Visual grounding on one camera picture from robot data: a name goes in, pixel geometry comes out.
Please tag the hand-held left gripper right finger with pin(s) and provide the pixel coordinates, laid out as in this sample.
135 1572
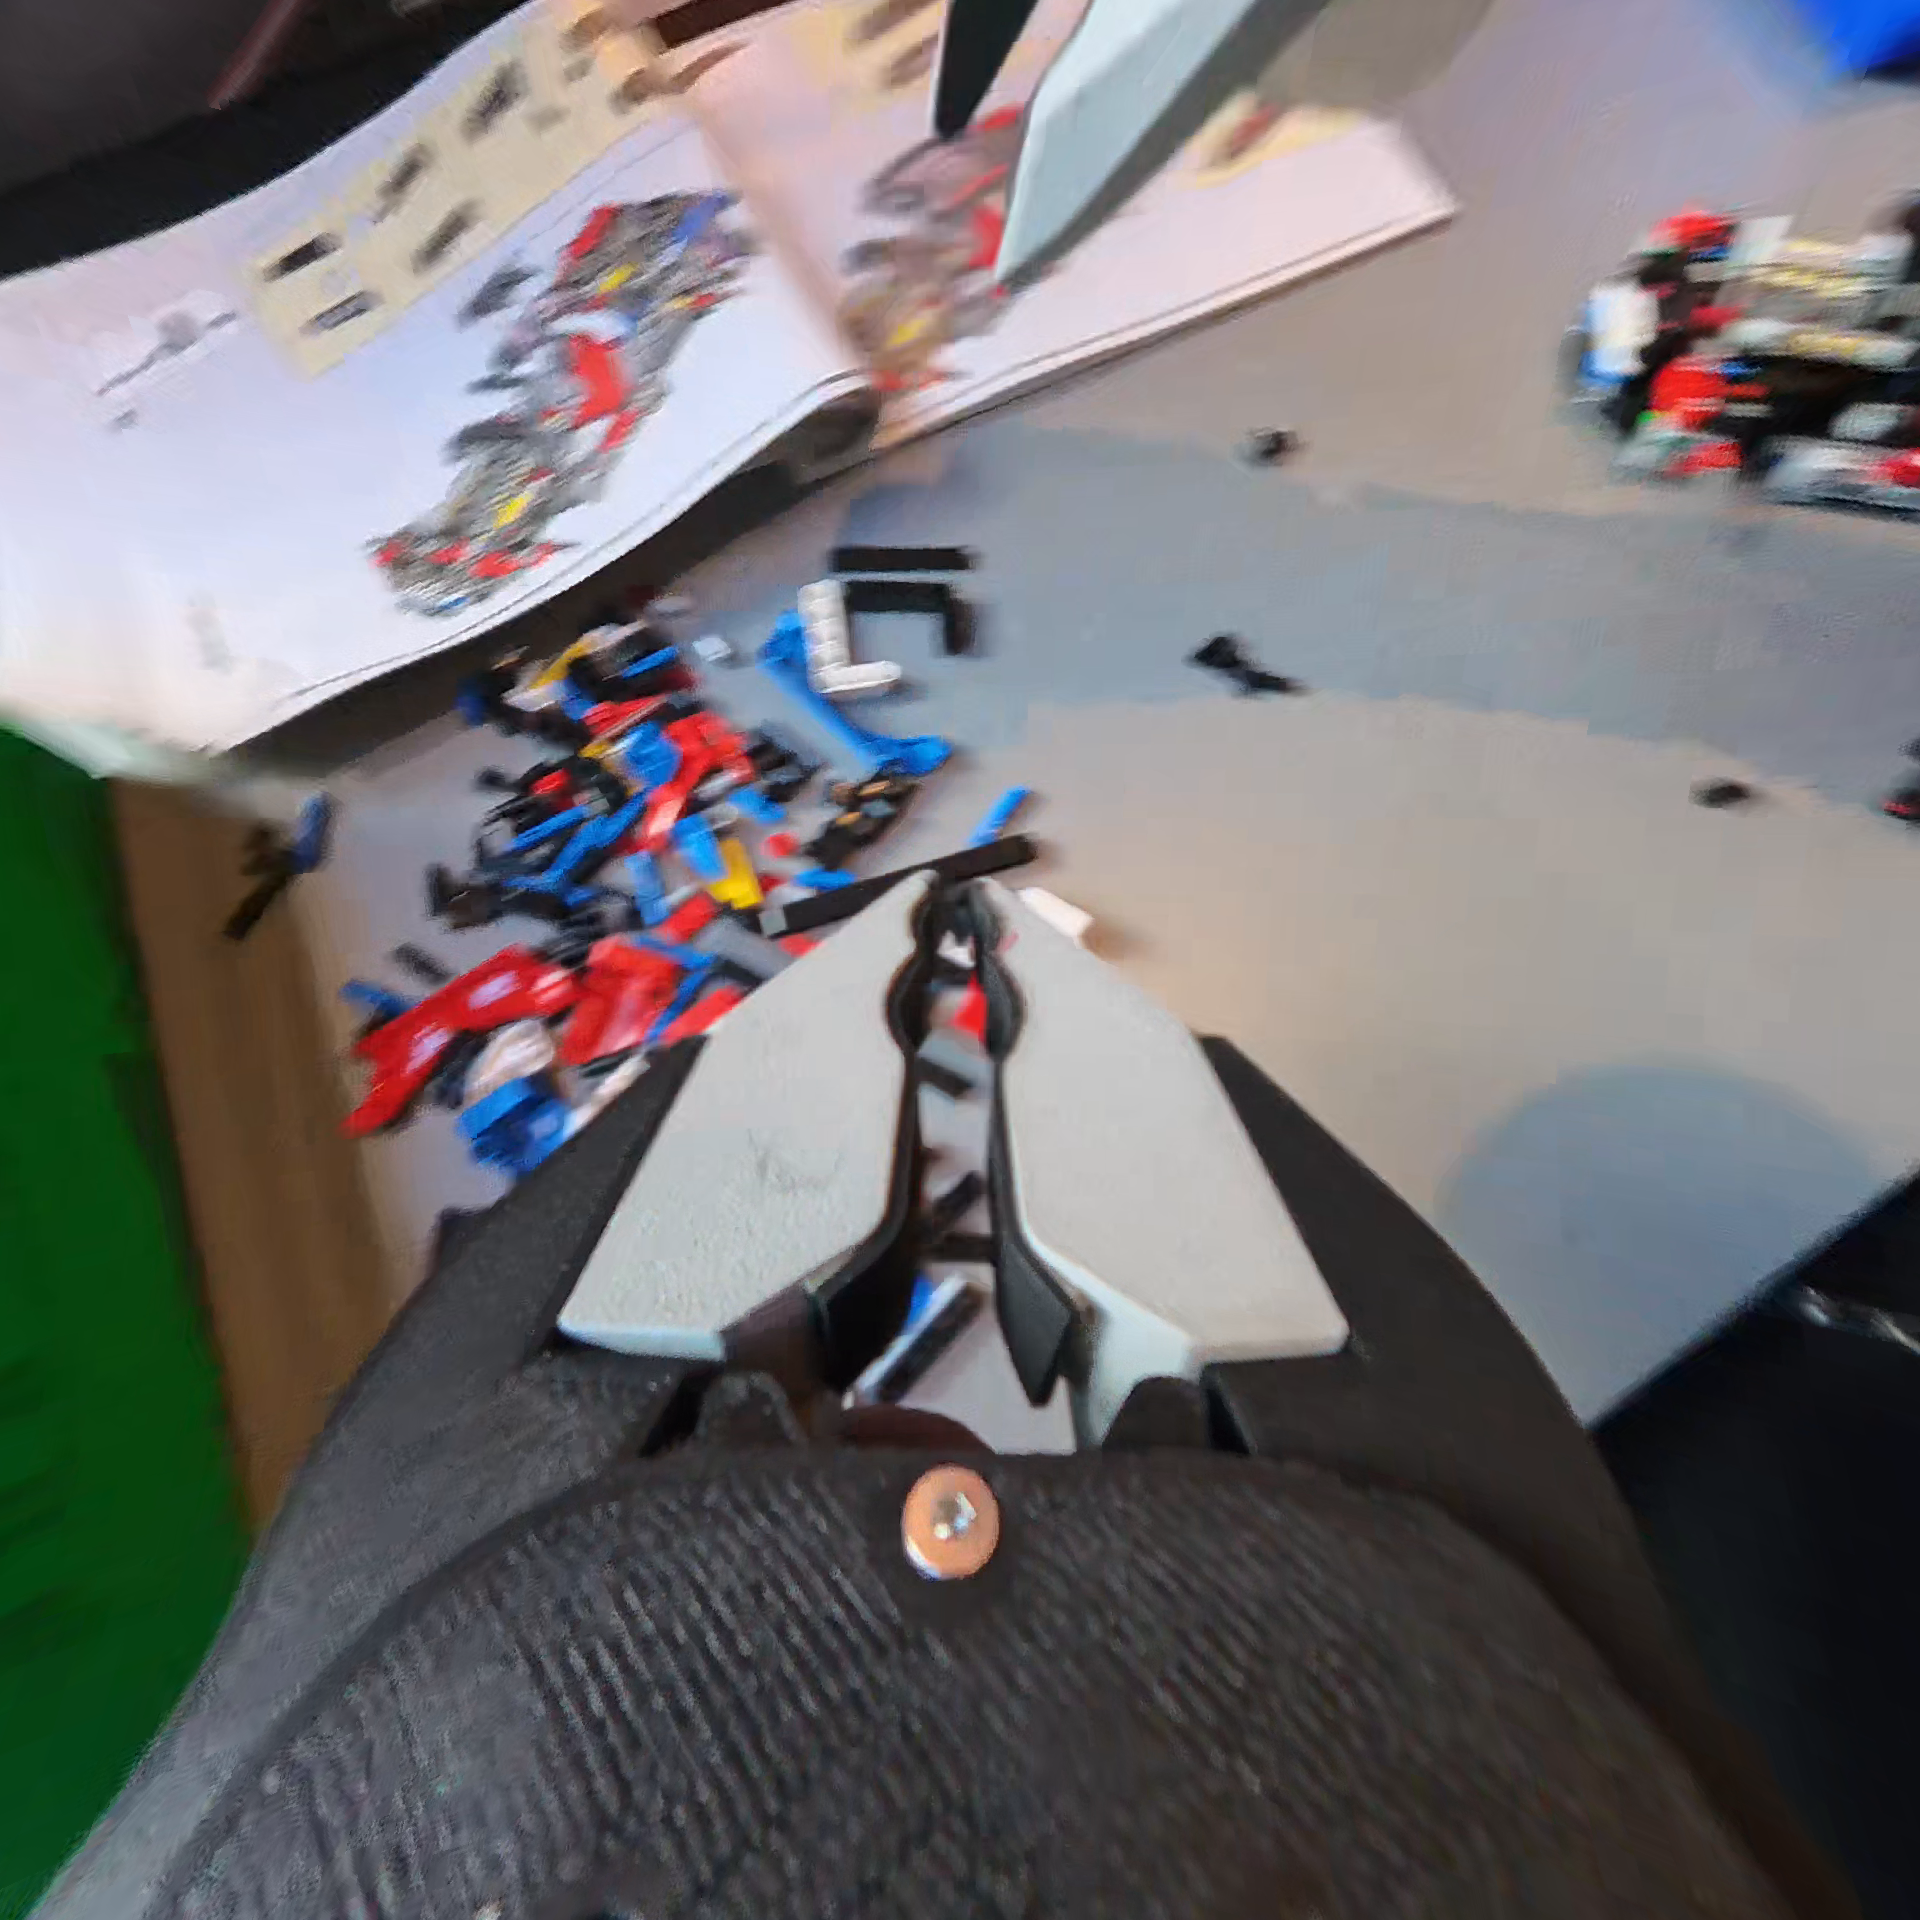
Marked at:
1171 1184

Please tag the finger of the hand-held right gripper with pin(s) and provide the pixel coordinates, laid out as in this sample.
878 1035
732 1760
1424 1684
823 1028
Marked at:
1113 120
975 60

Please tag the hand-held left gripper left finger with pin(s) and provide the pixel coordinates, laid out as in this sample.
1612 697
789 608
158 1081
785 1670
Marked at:
753 1170

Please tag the small black brick piece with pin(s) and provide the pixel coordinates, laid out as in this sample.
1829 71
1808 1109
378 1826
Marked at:
955 915
1724 793
1269 443

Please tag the pile of toy bricks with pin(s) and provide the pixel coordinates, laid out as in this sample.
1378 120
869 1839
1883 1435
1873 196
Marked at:
633 810

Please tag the heap of black pins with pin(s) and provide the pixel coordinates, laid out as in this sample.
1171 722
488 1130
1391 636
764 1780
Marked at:
1245 668

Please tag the person's left hand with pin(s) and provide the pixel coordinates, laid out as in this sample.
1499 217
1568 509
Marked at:
918 1427

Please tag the green storage bin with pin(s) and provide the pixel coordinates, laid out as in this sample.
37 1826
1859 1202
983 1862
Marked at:
90 1200

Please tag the toy brick car model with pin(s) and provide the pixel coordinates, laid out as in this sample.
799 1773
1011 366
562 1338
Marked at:
1739 361

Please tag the blue storage bin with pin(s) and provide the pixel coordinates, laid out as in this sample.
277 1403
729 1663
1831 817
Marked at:
1878 32

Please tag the open instruction booklet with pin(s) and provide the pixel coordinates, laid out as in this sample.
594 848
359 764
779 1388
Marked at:
301 449

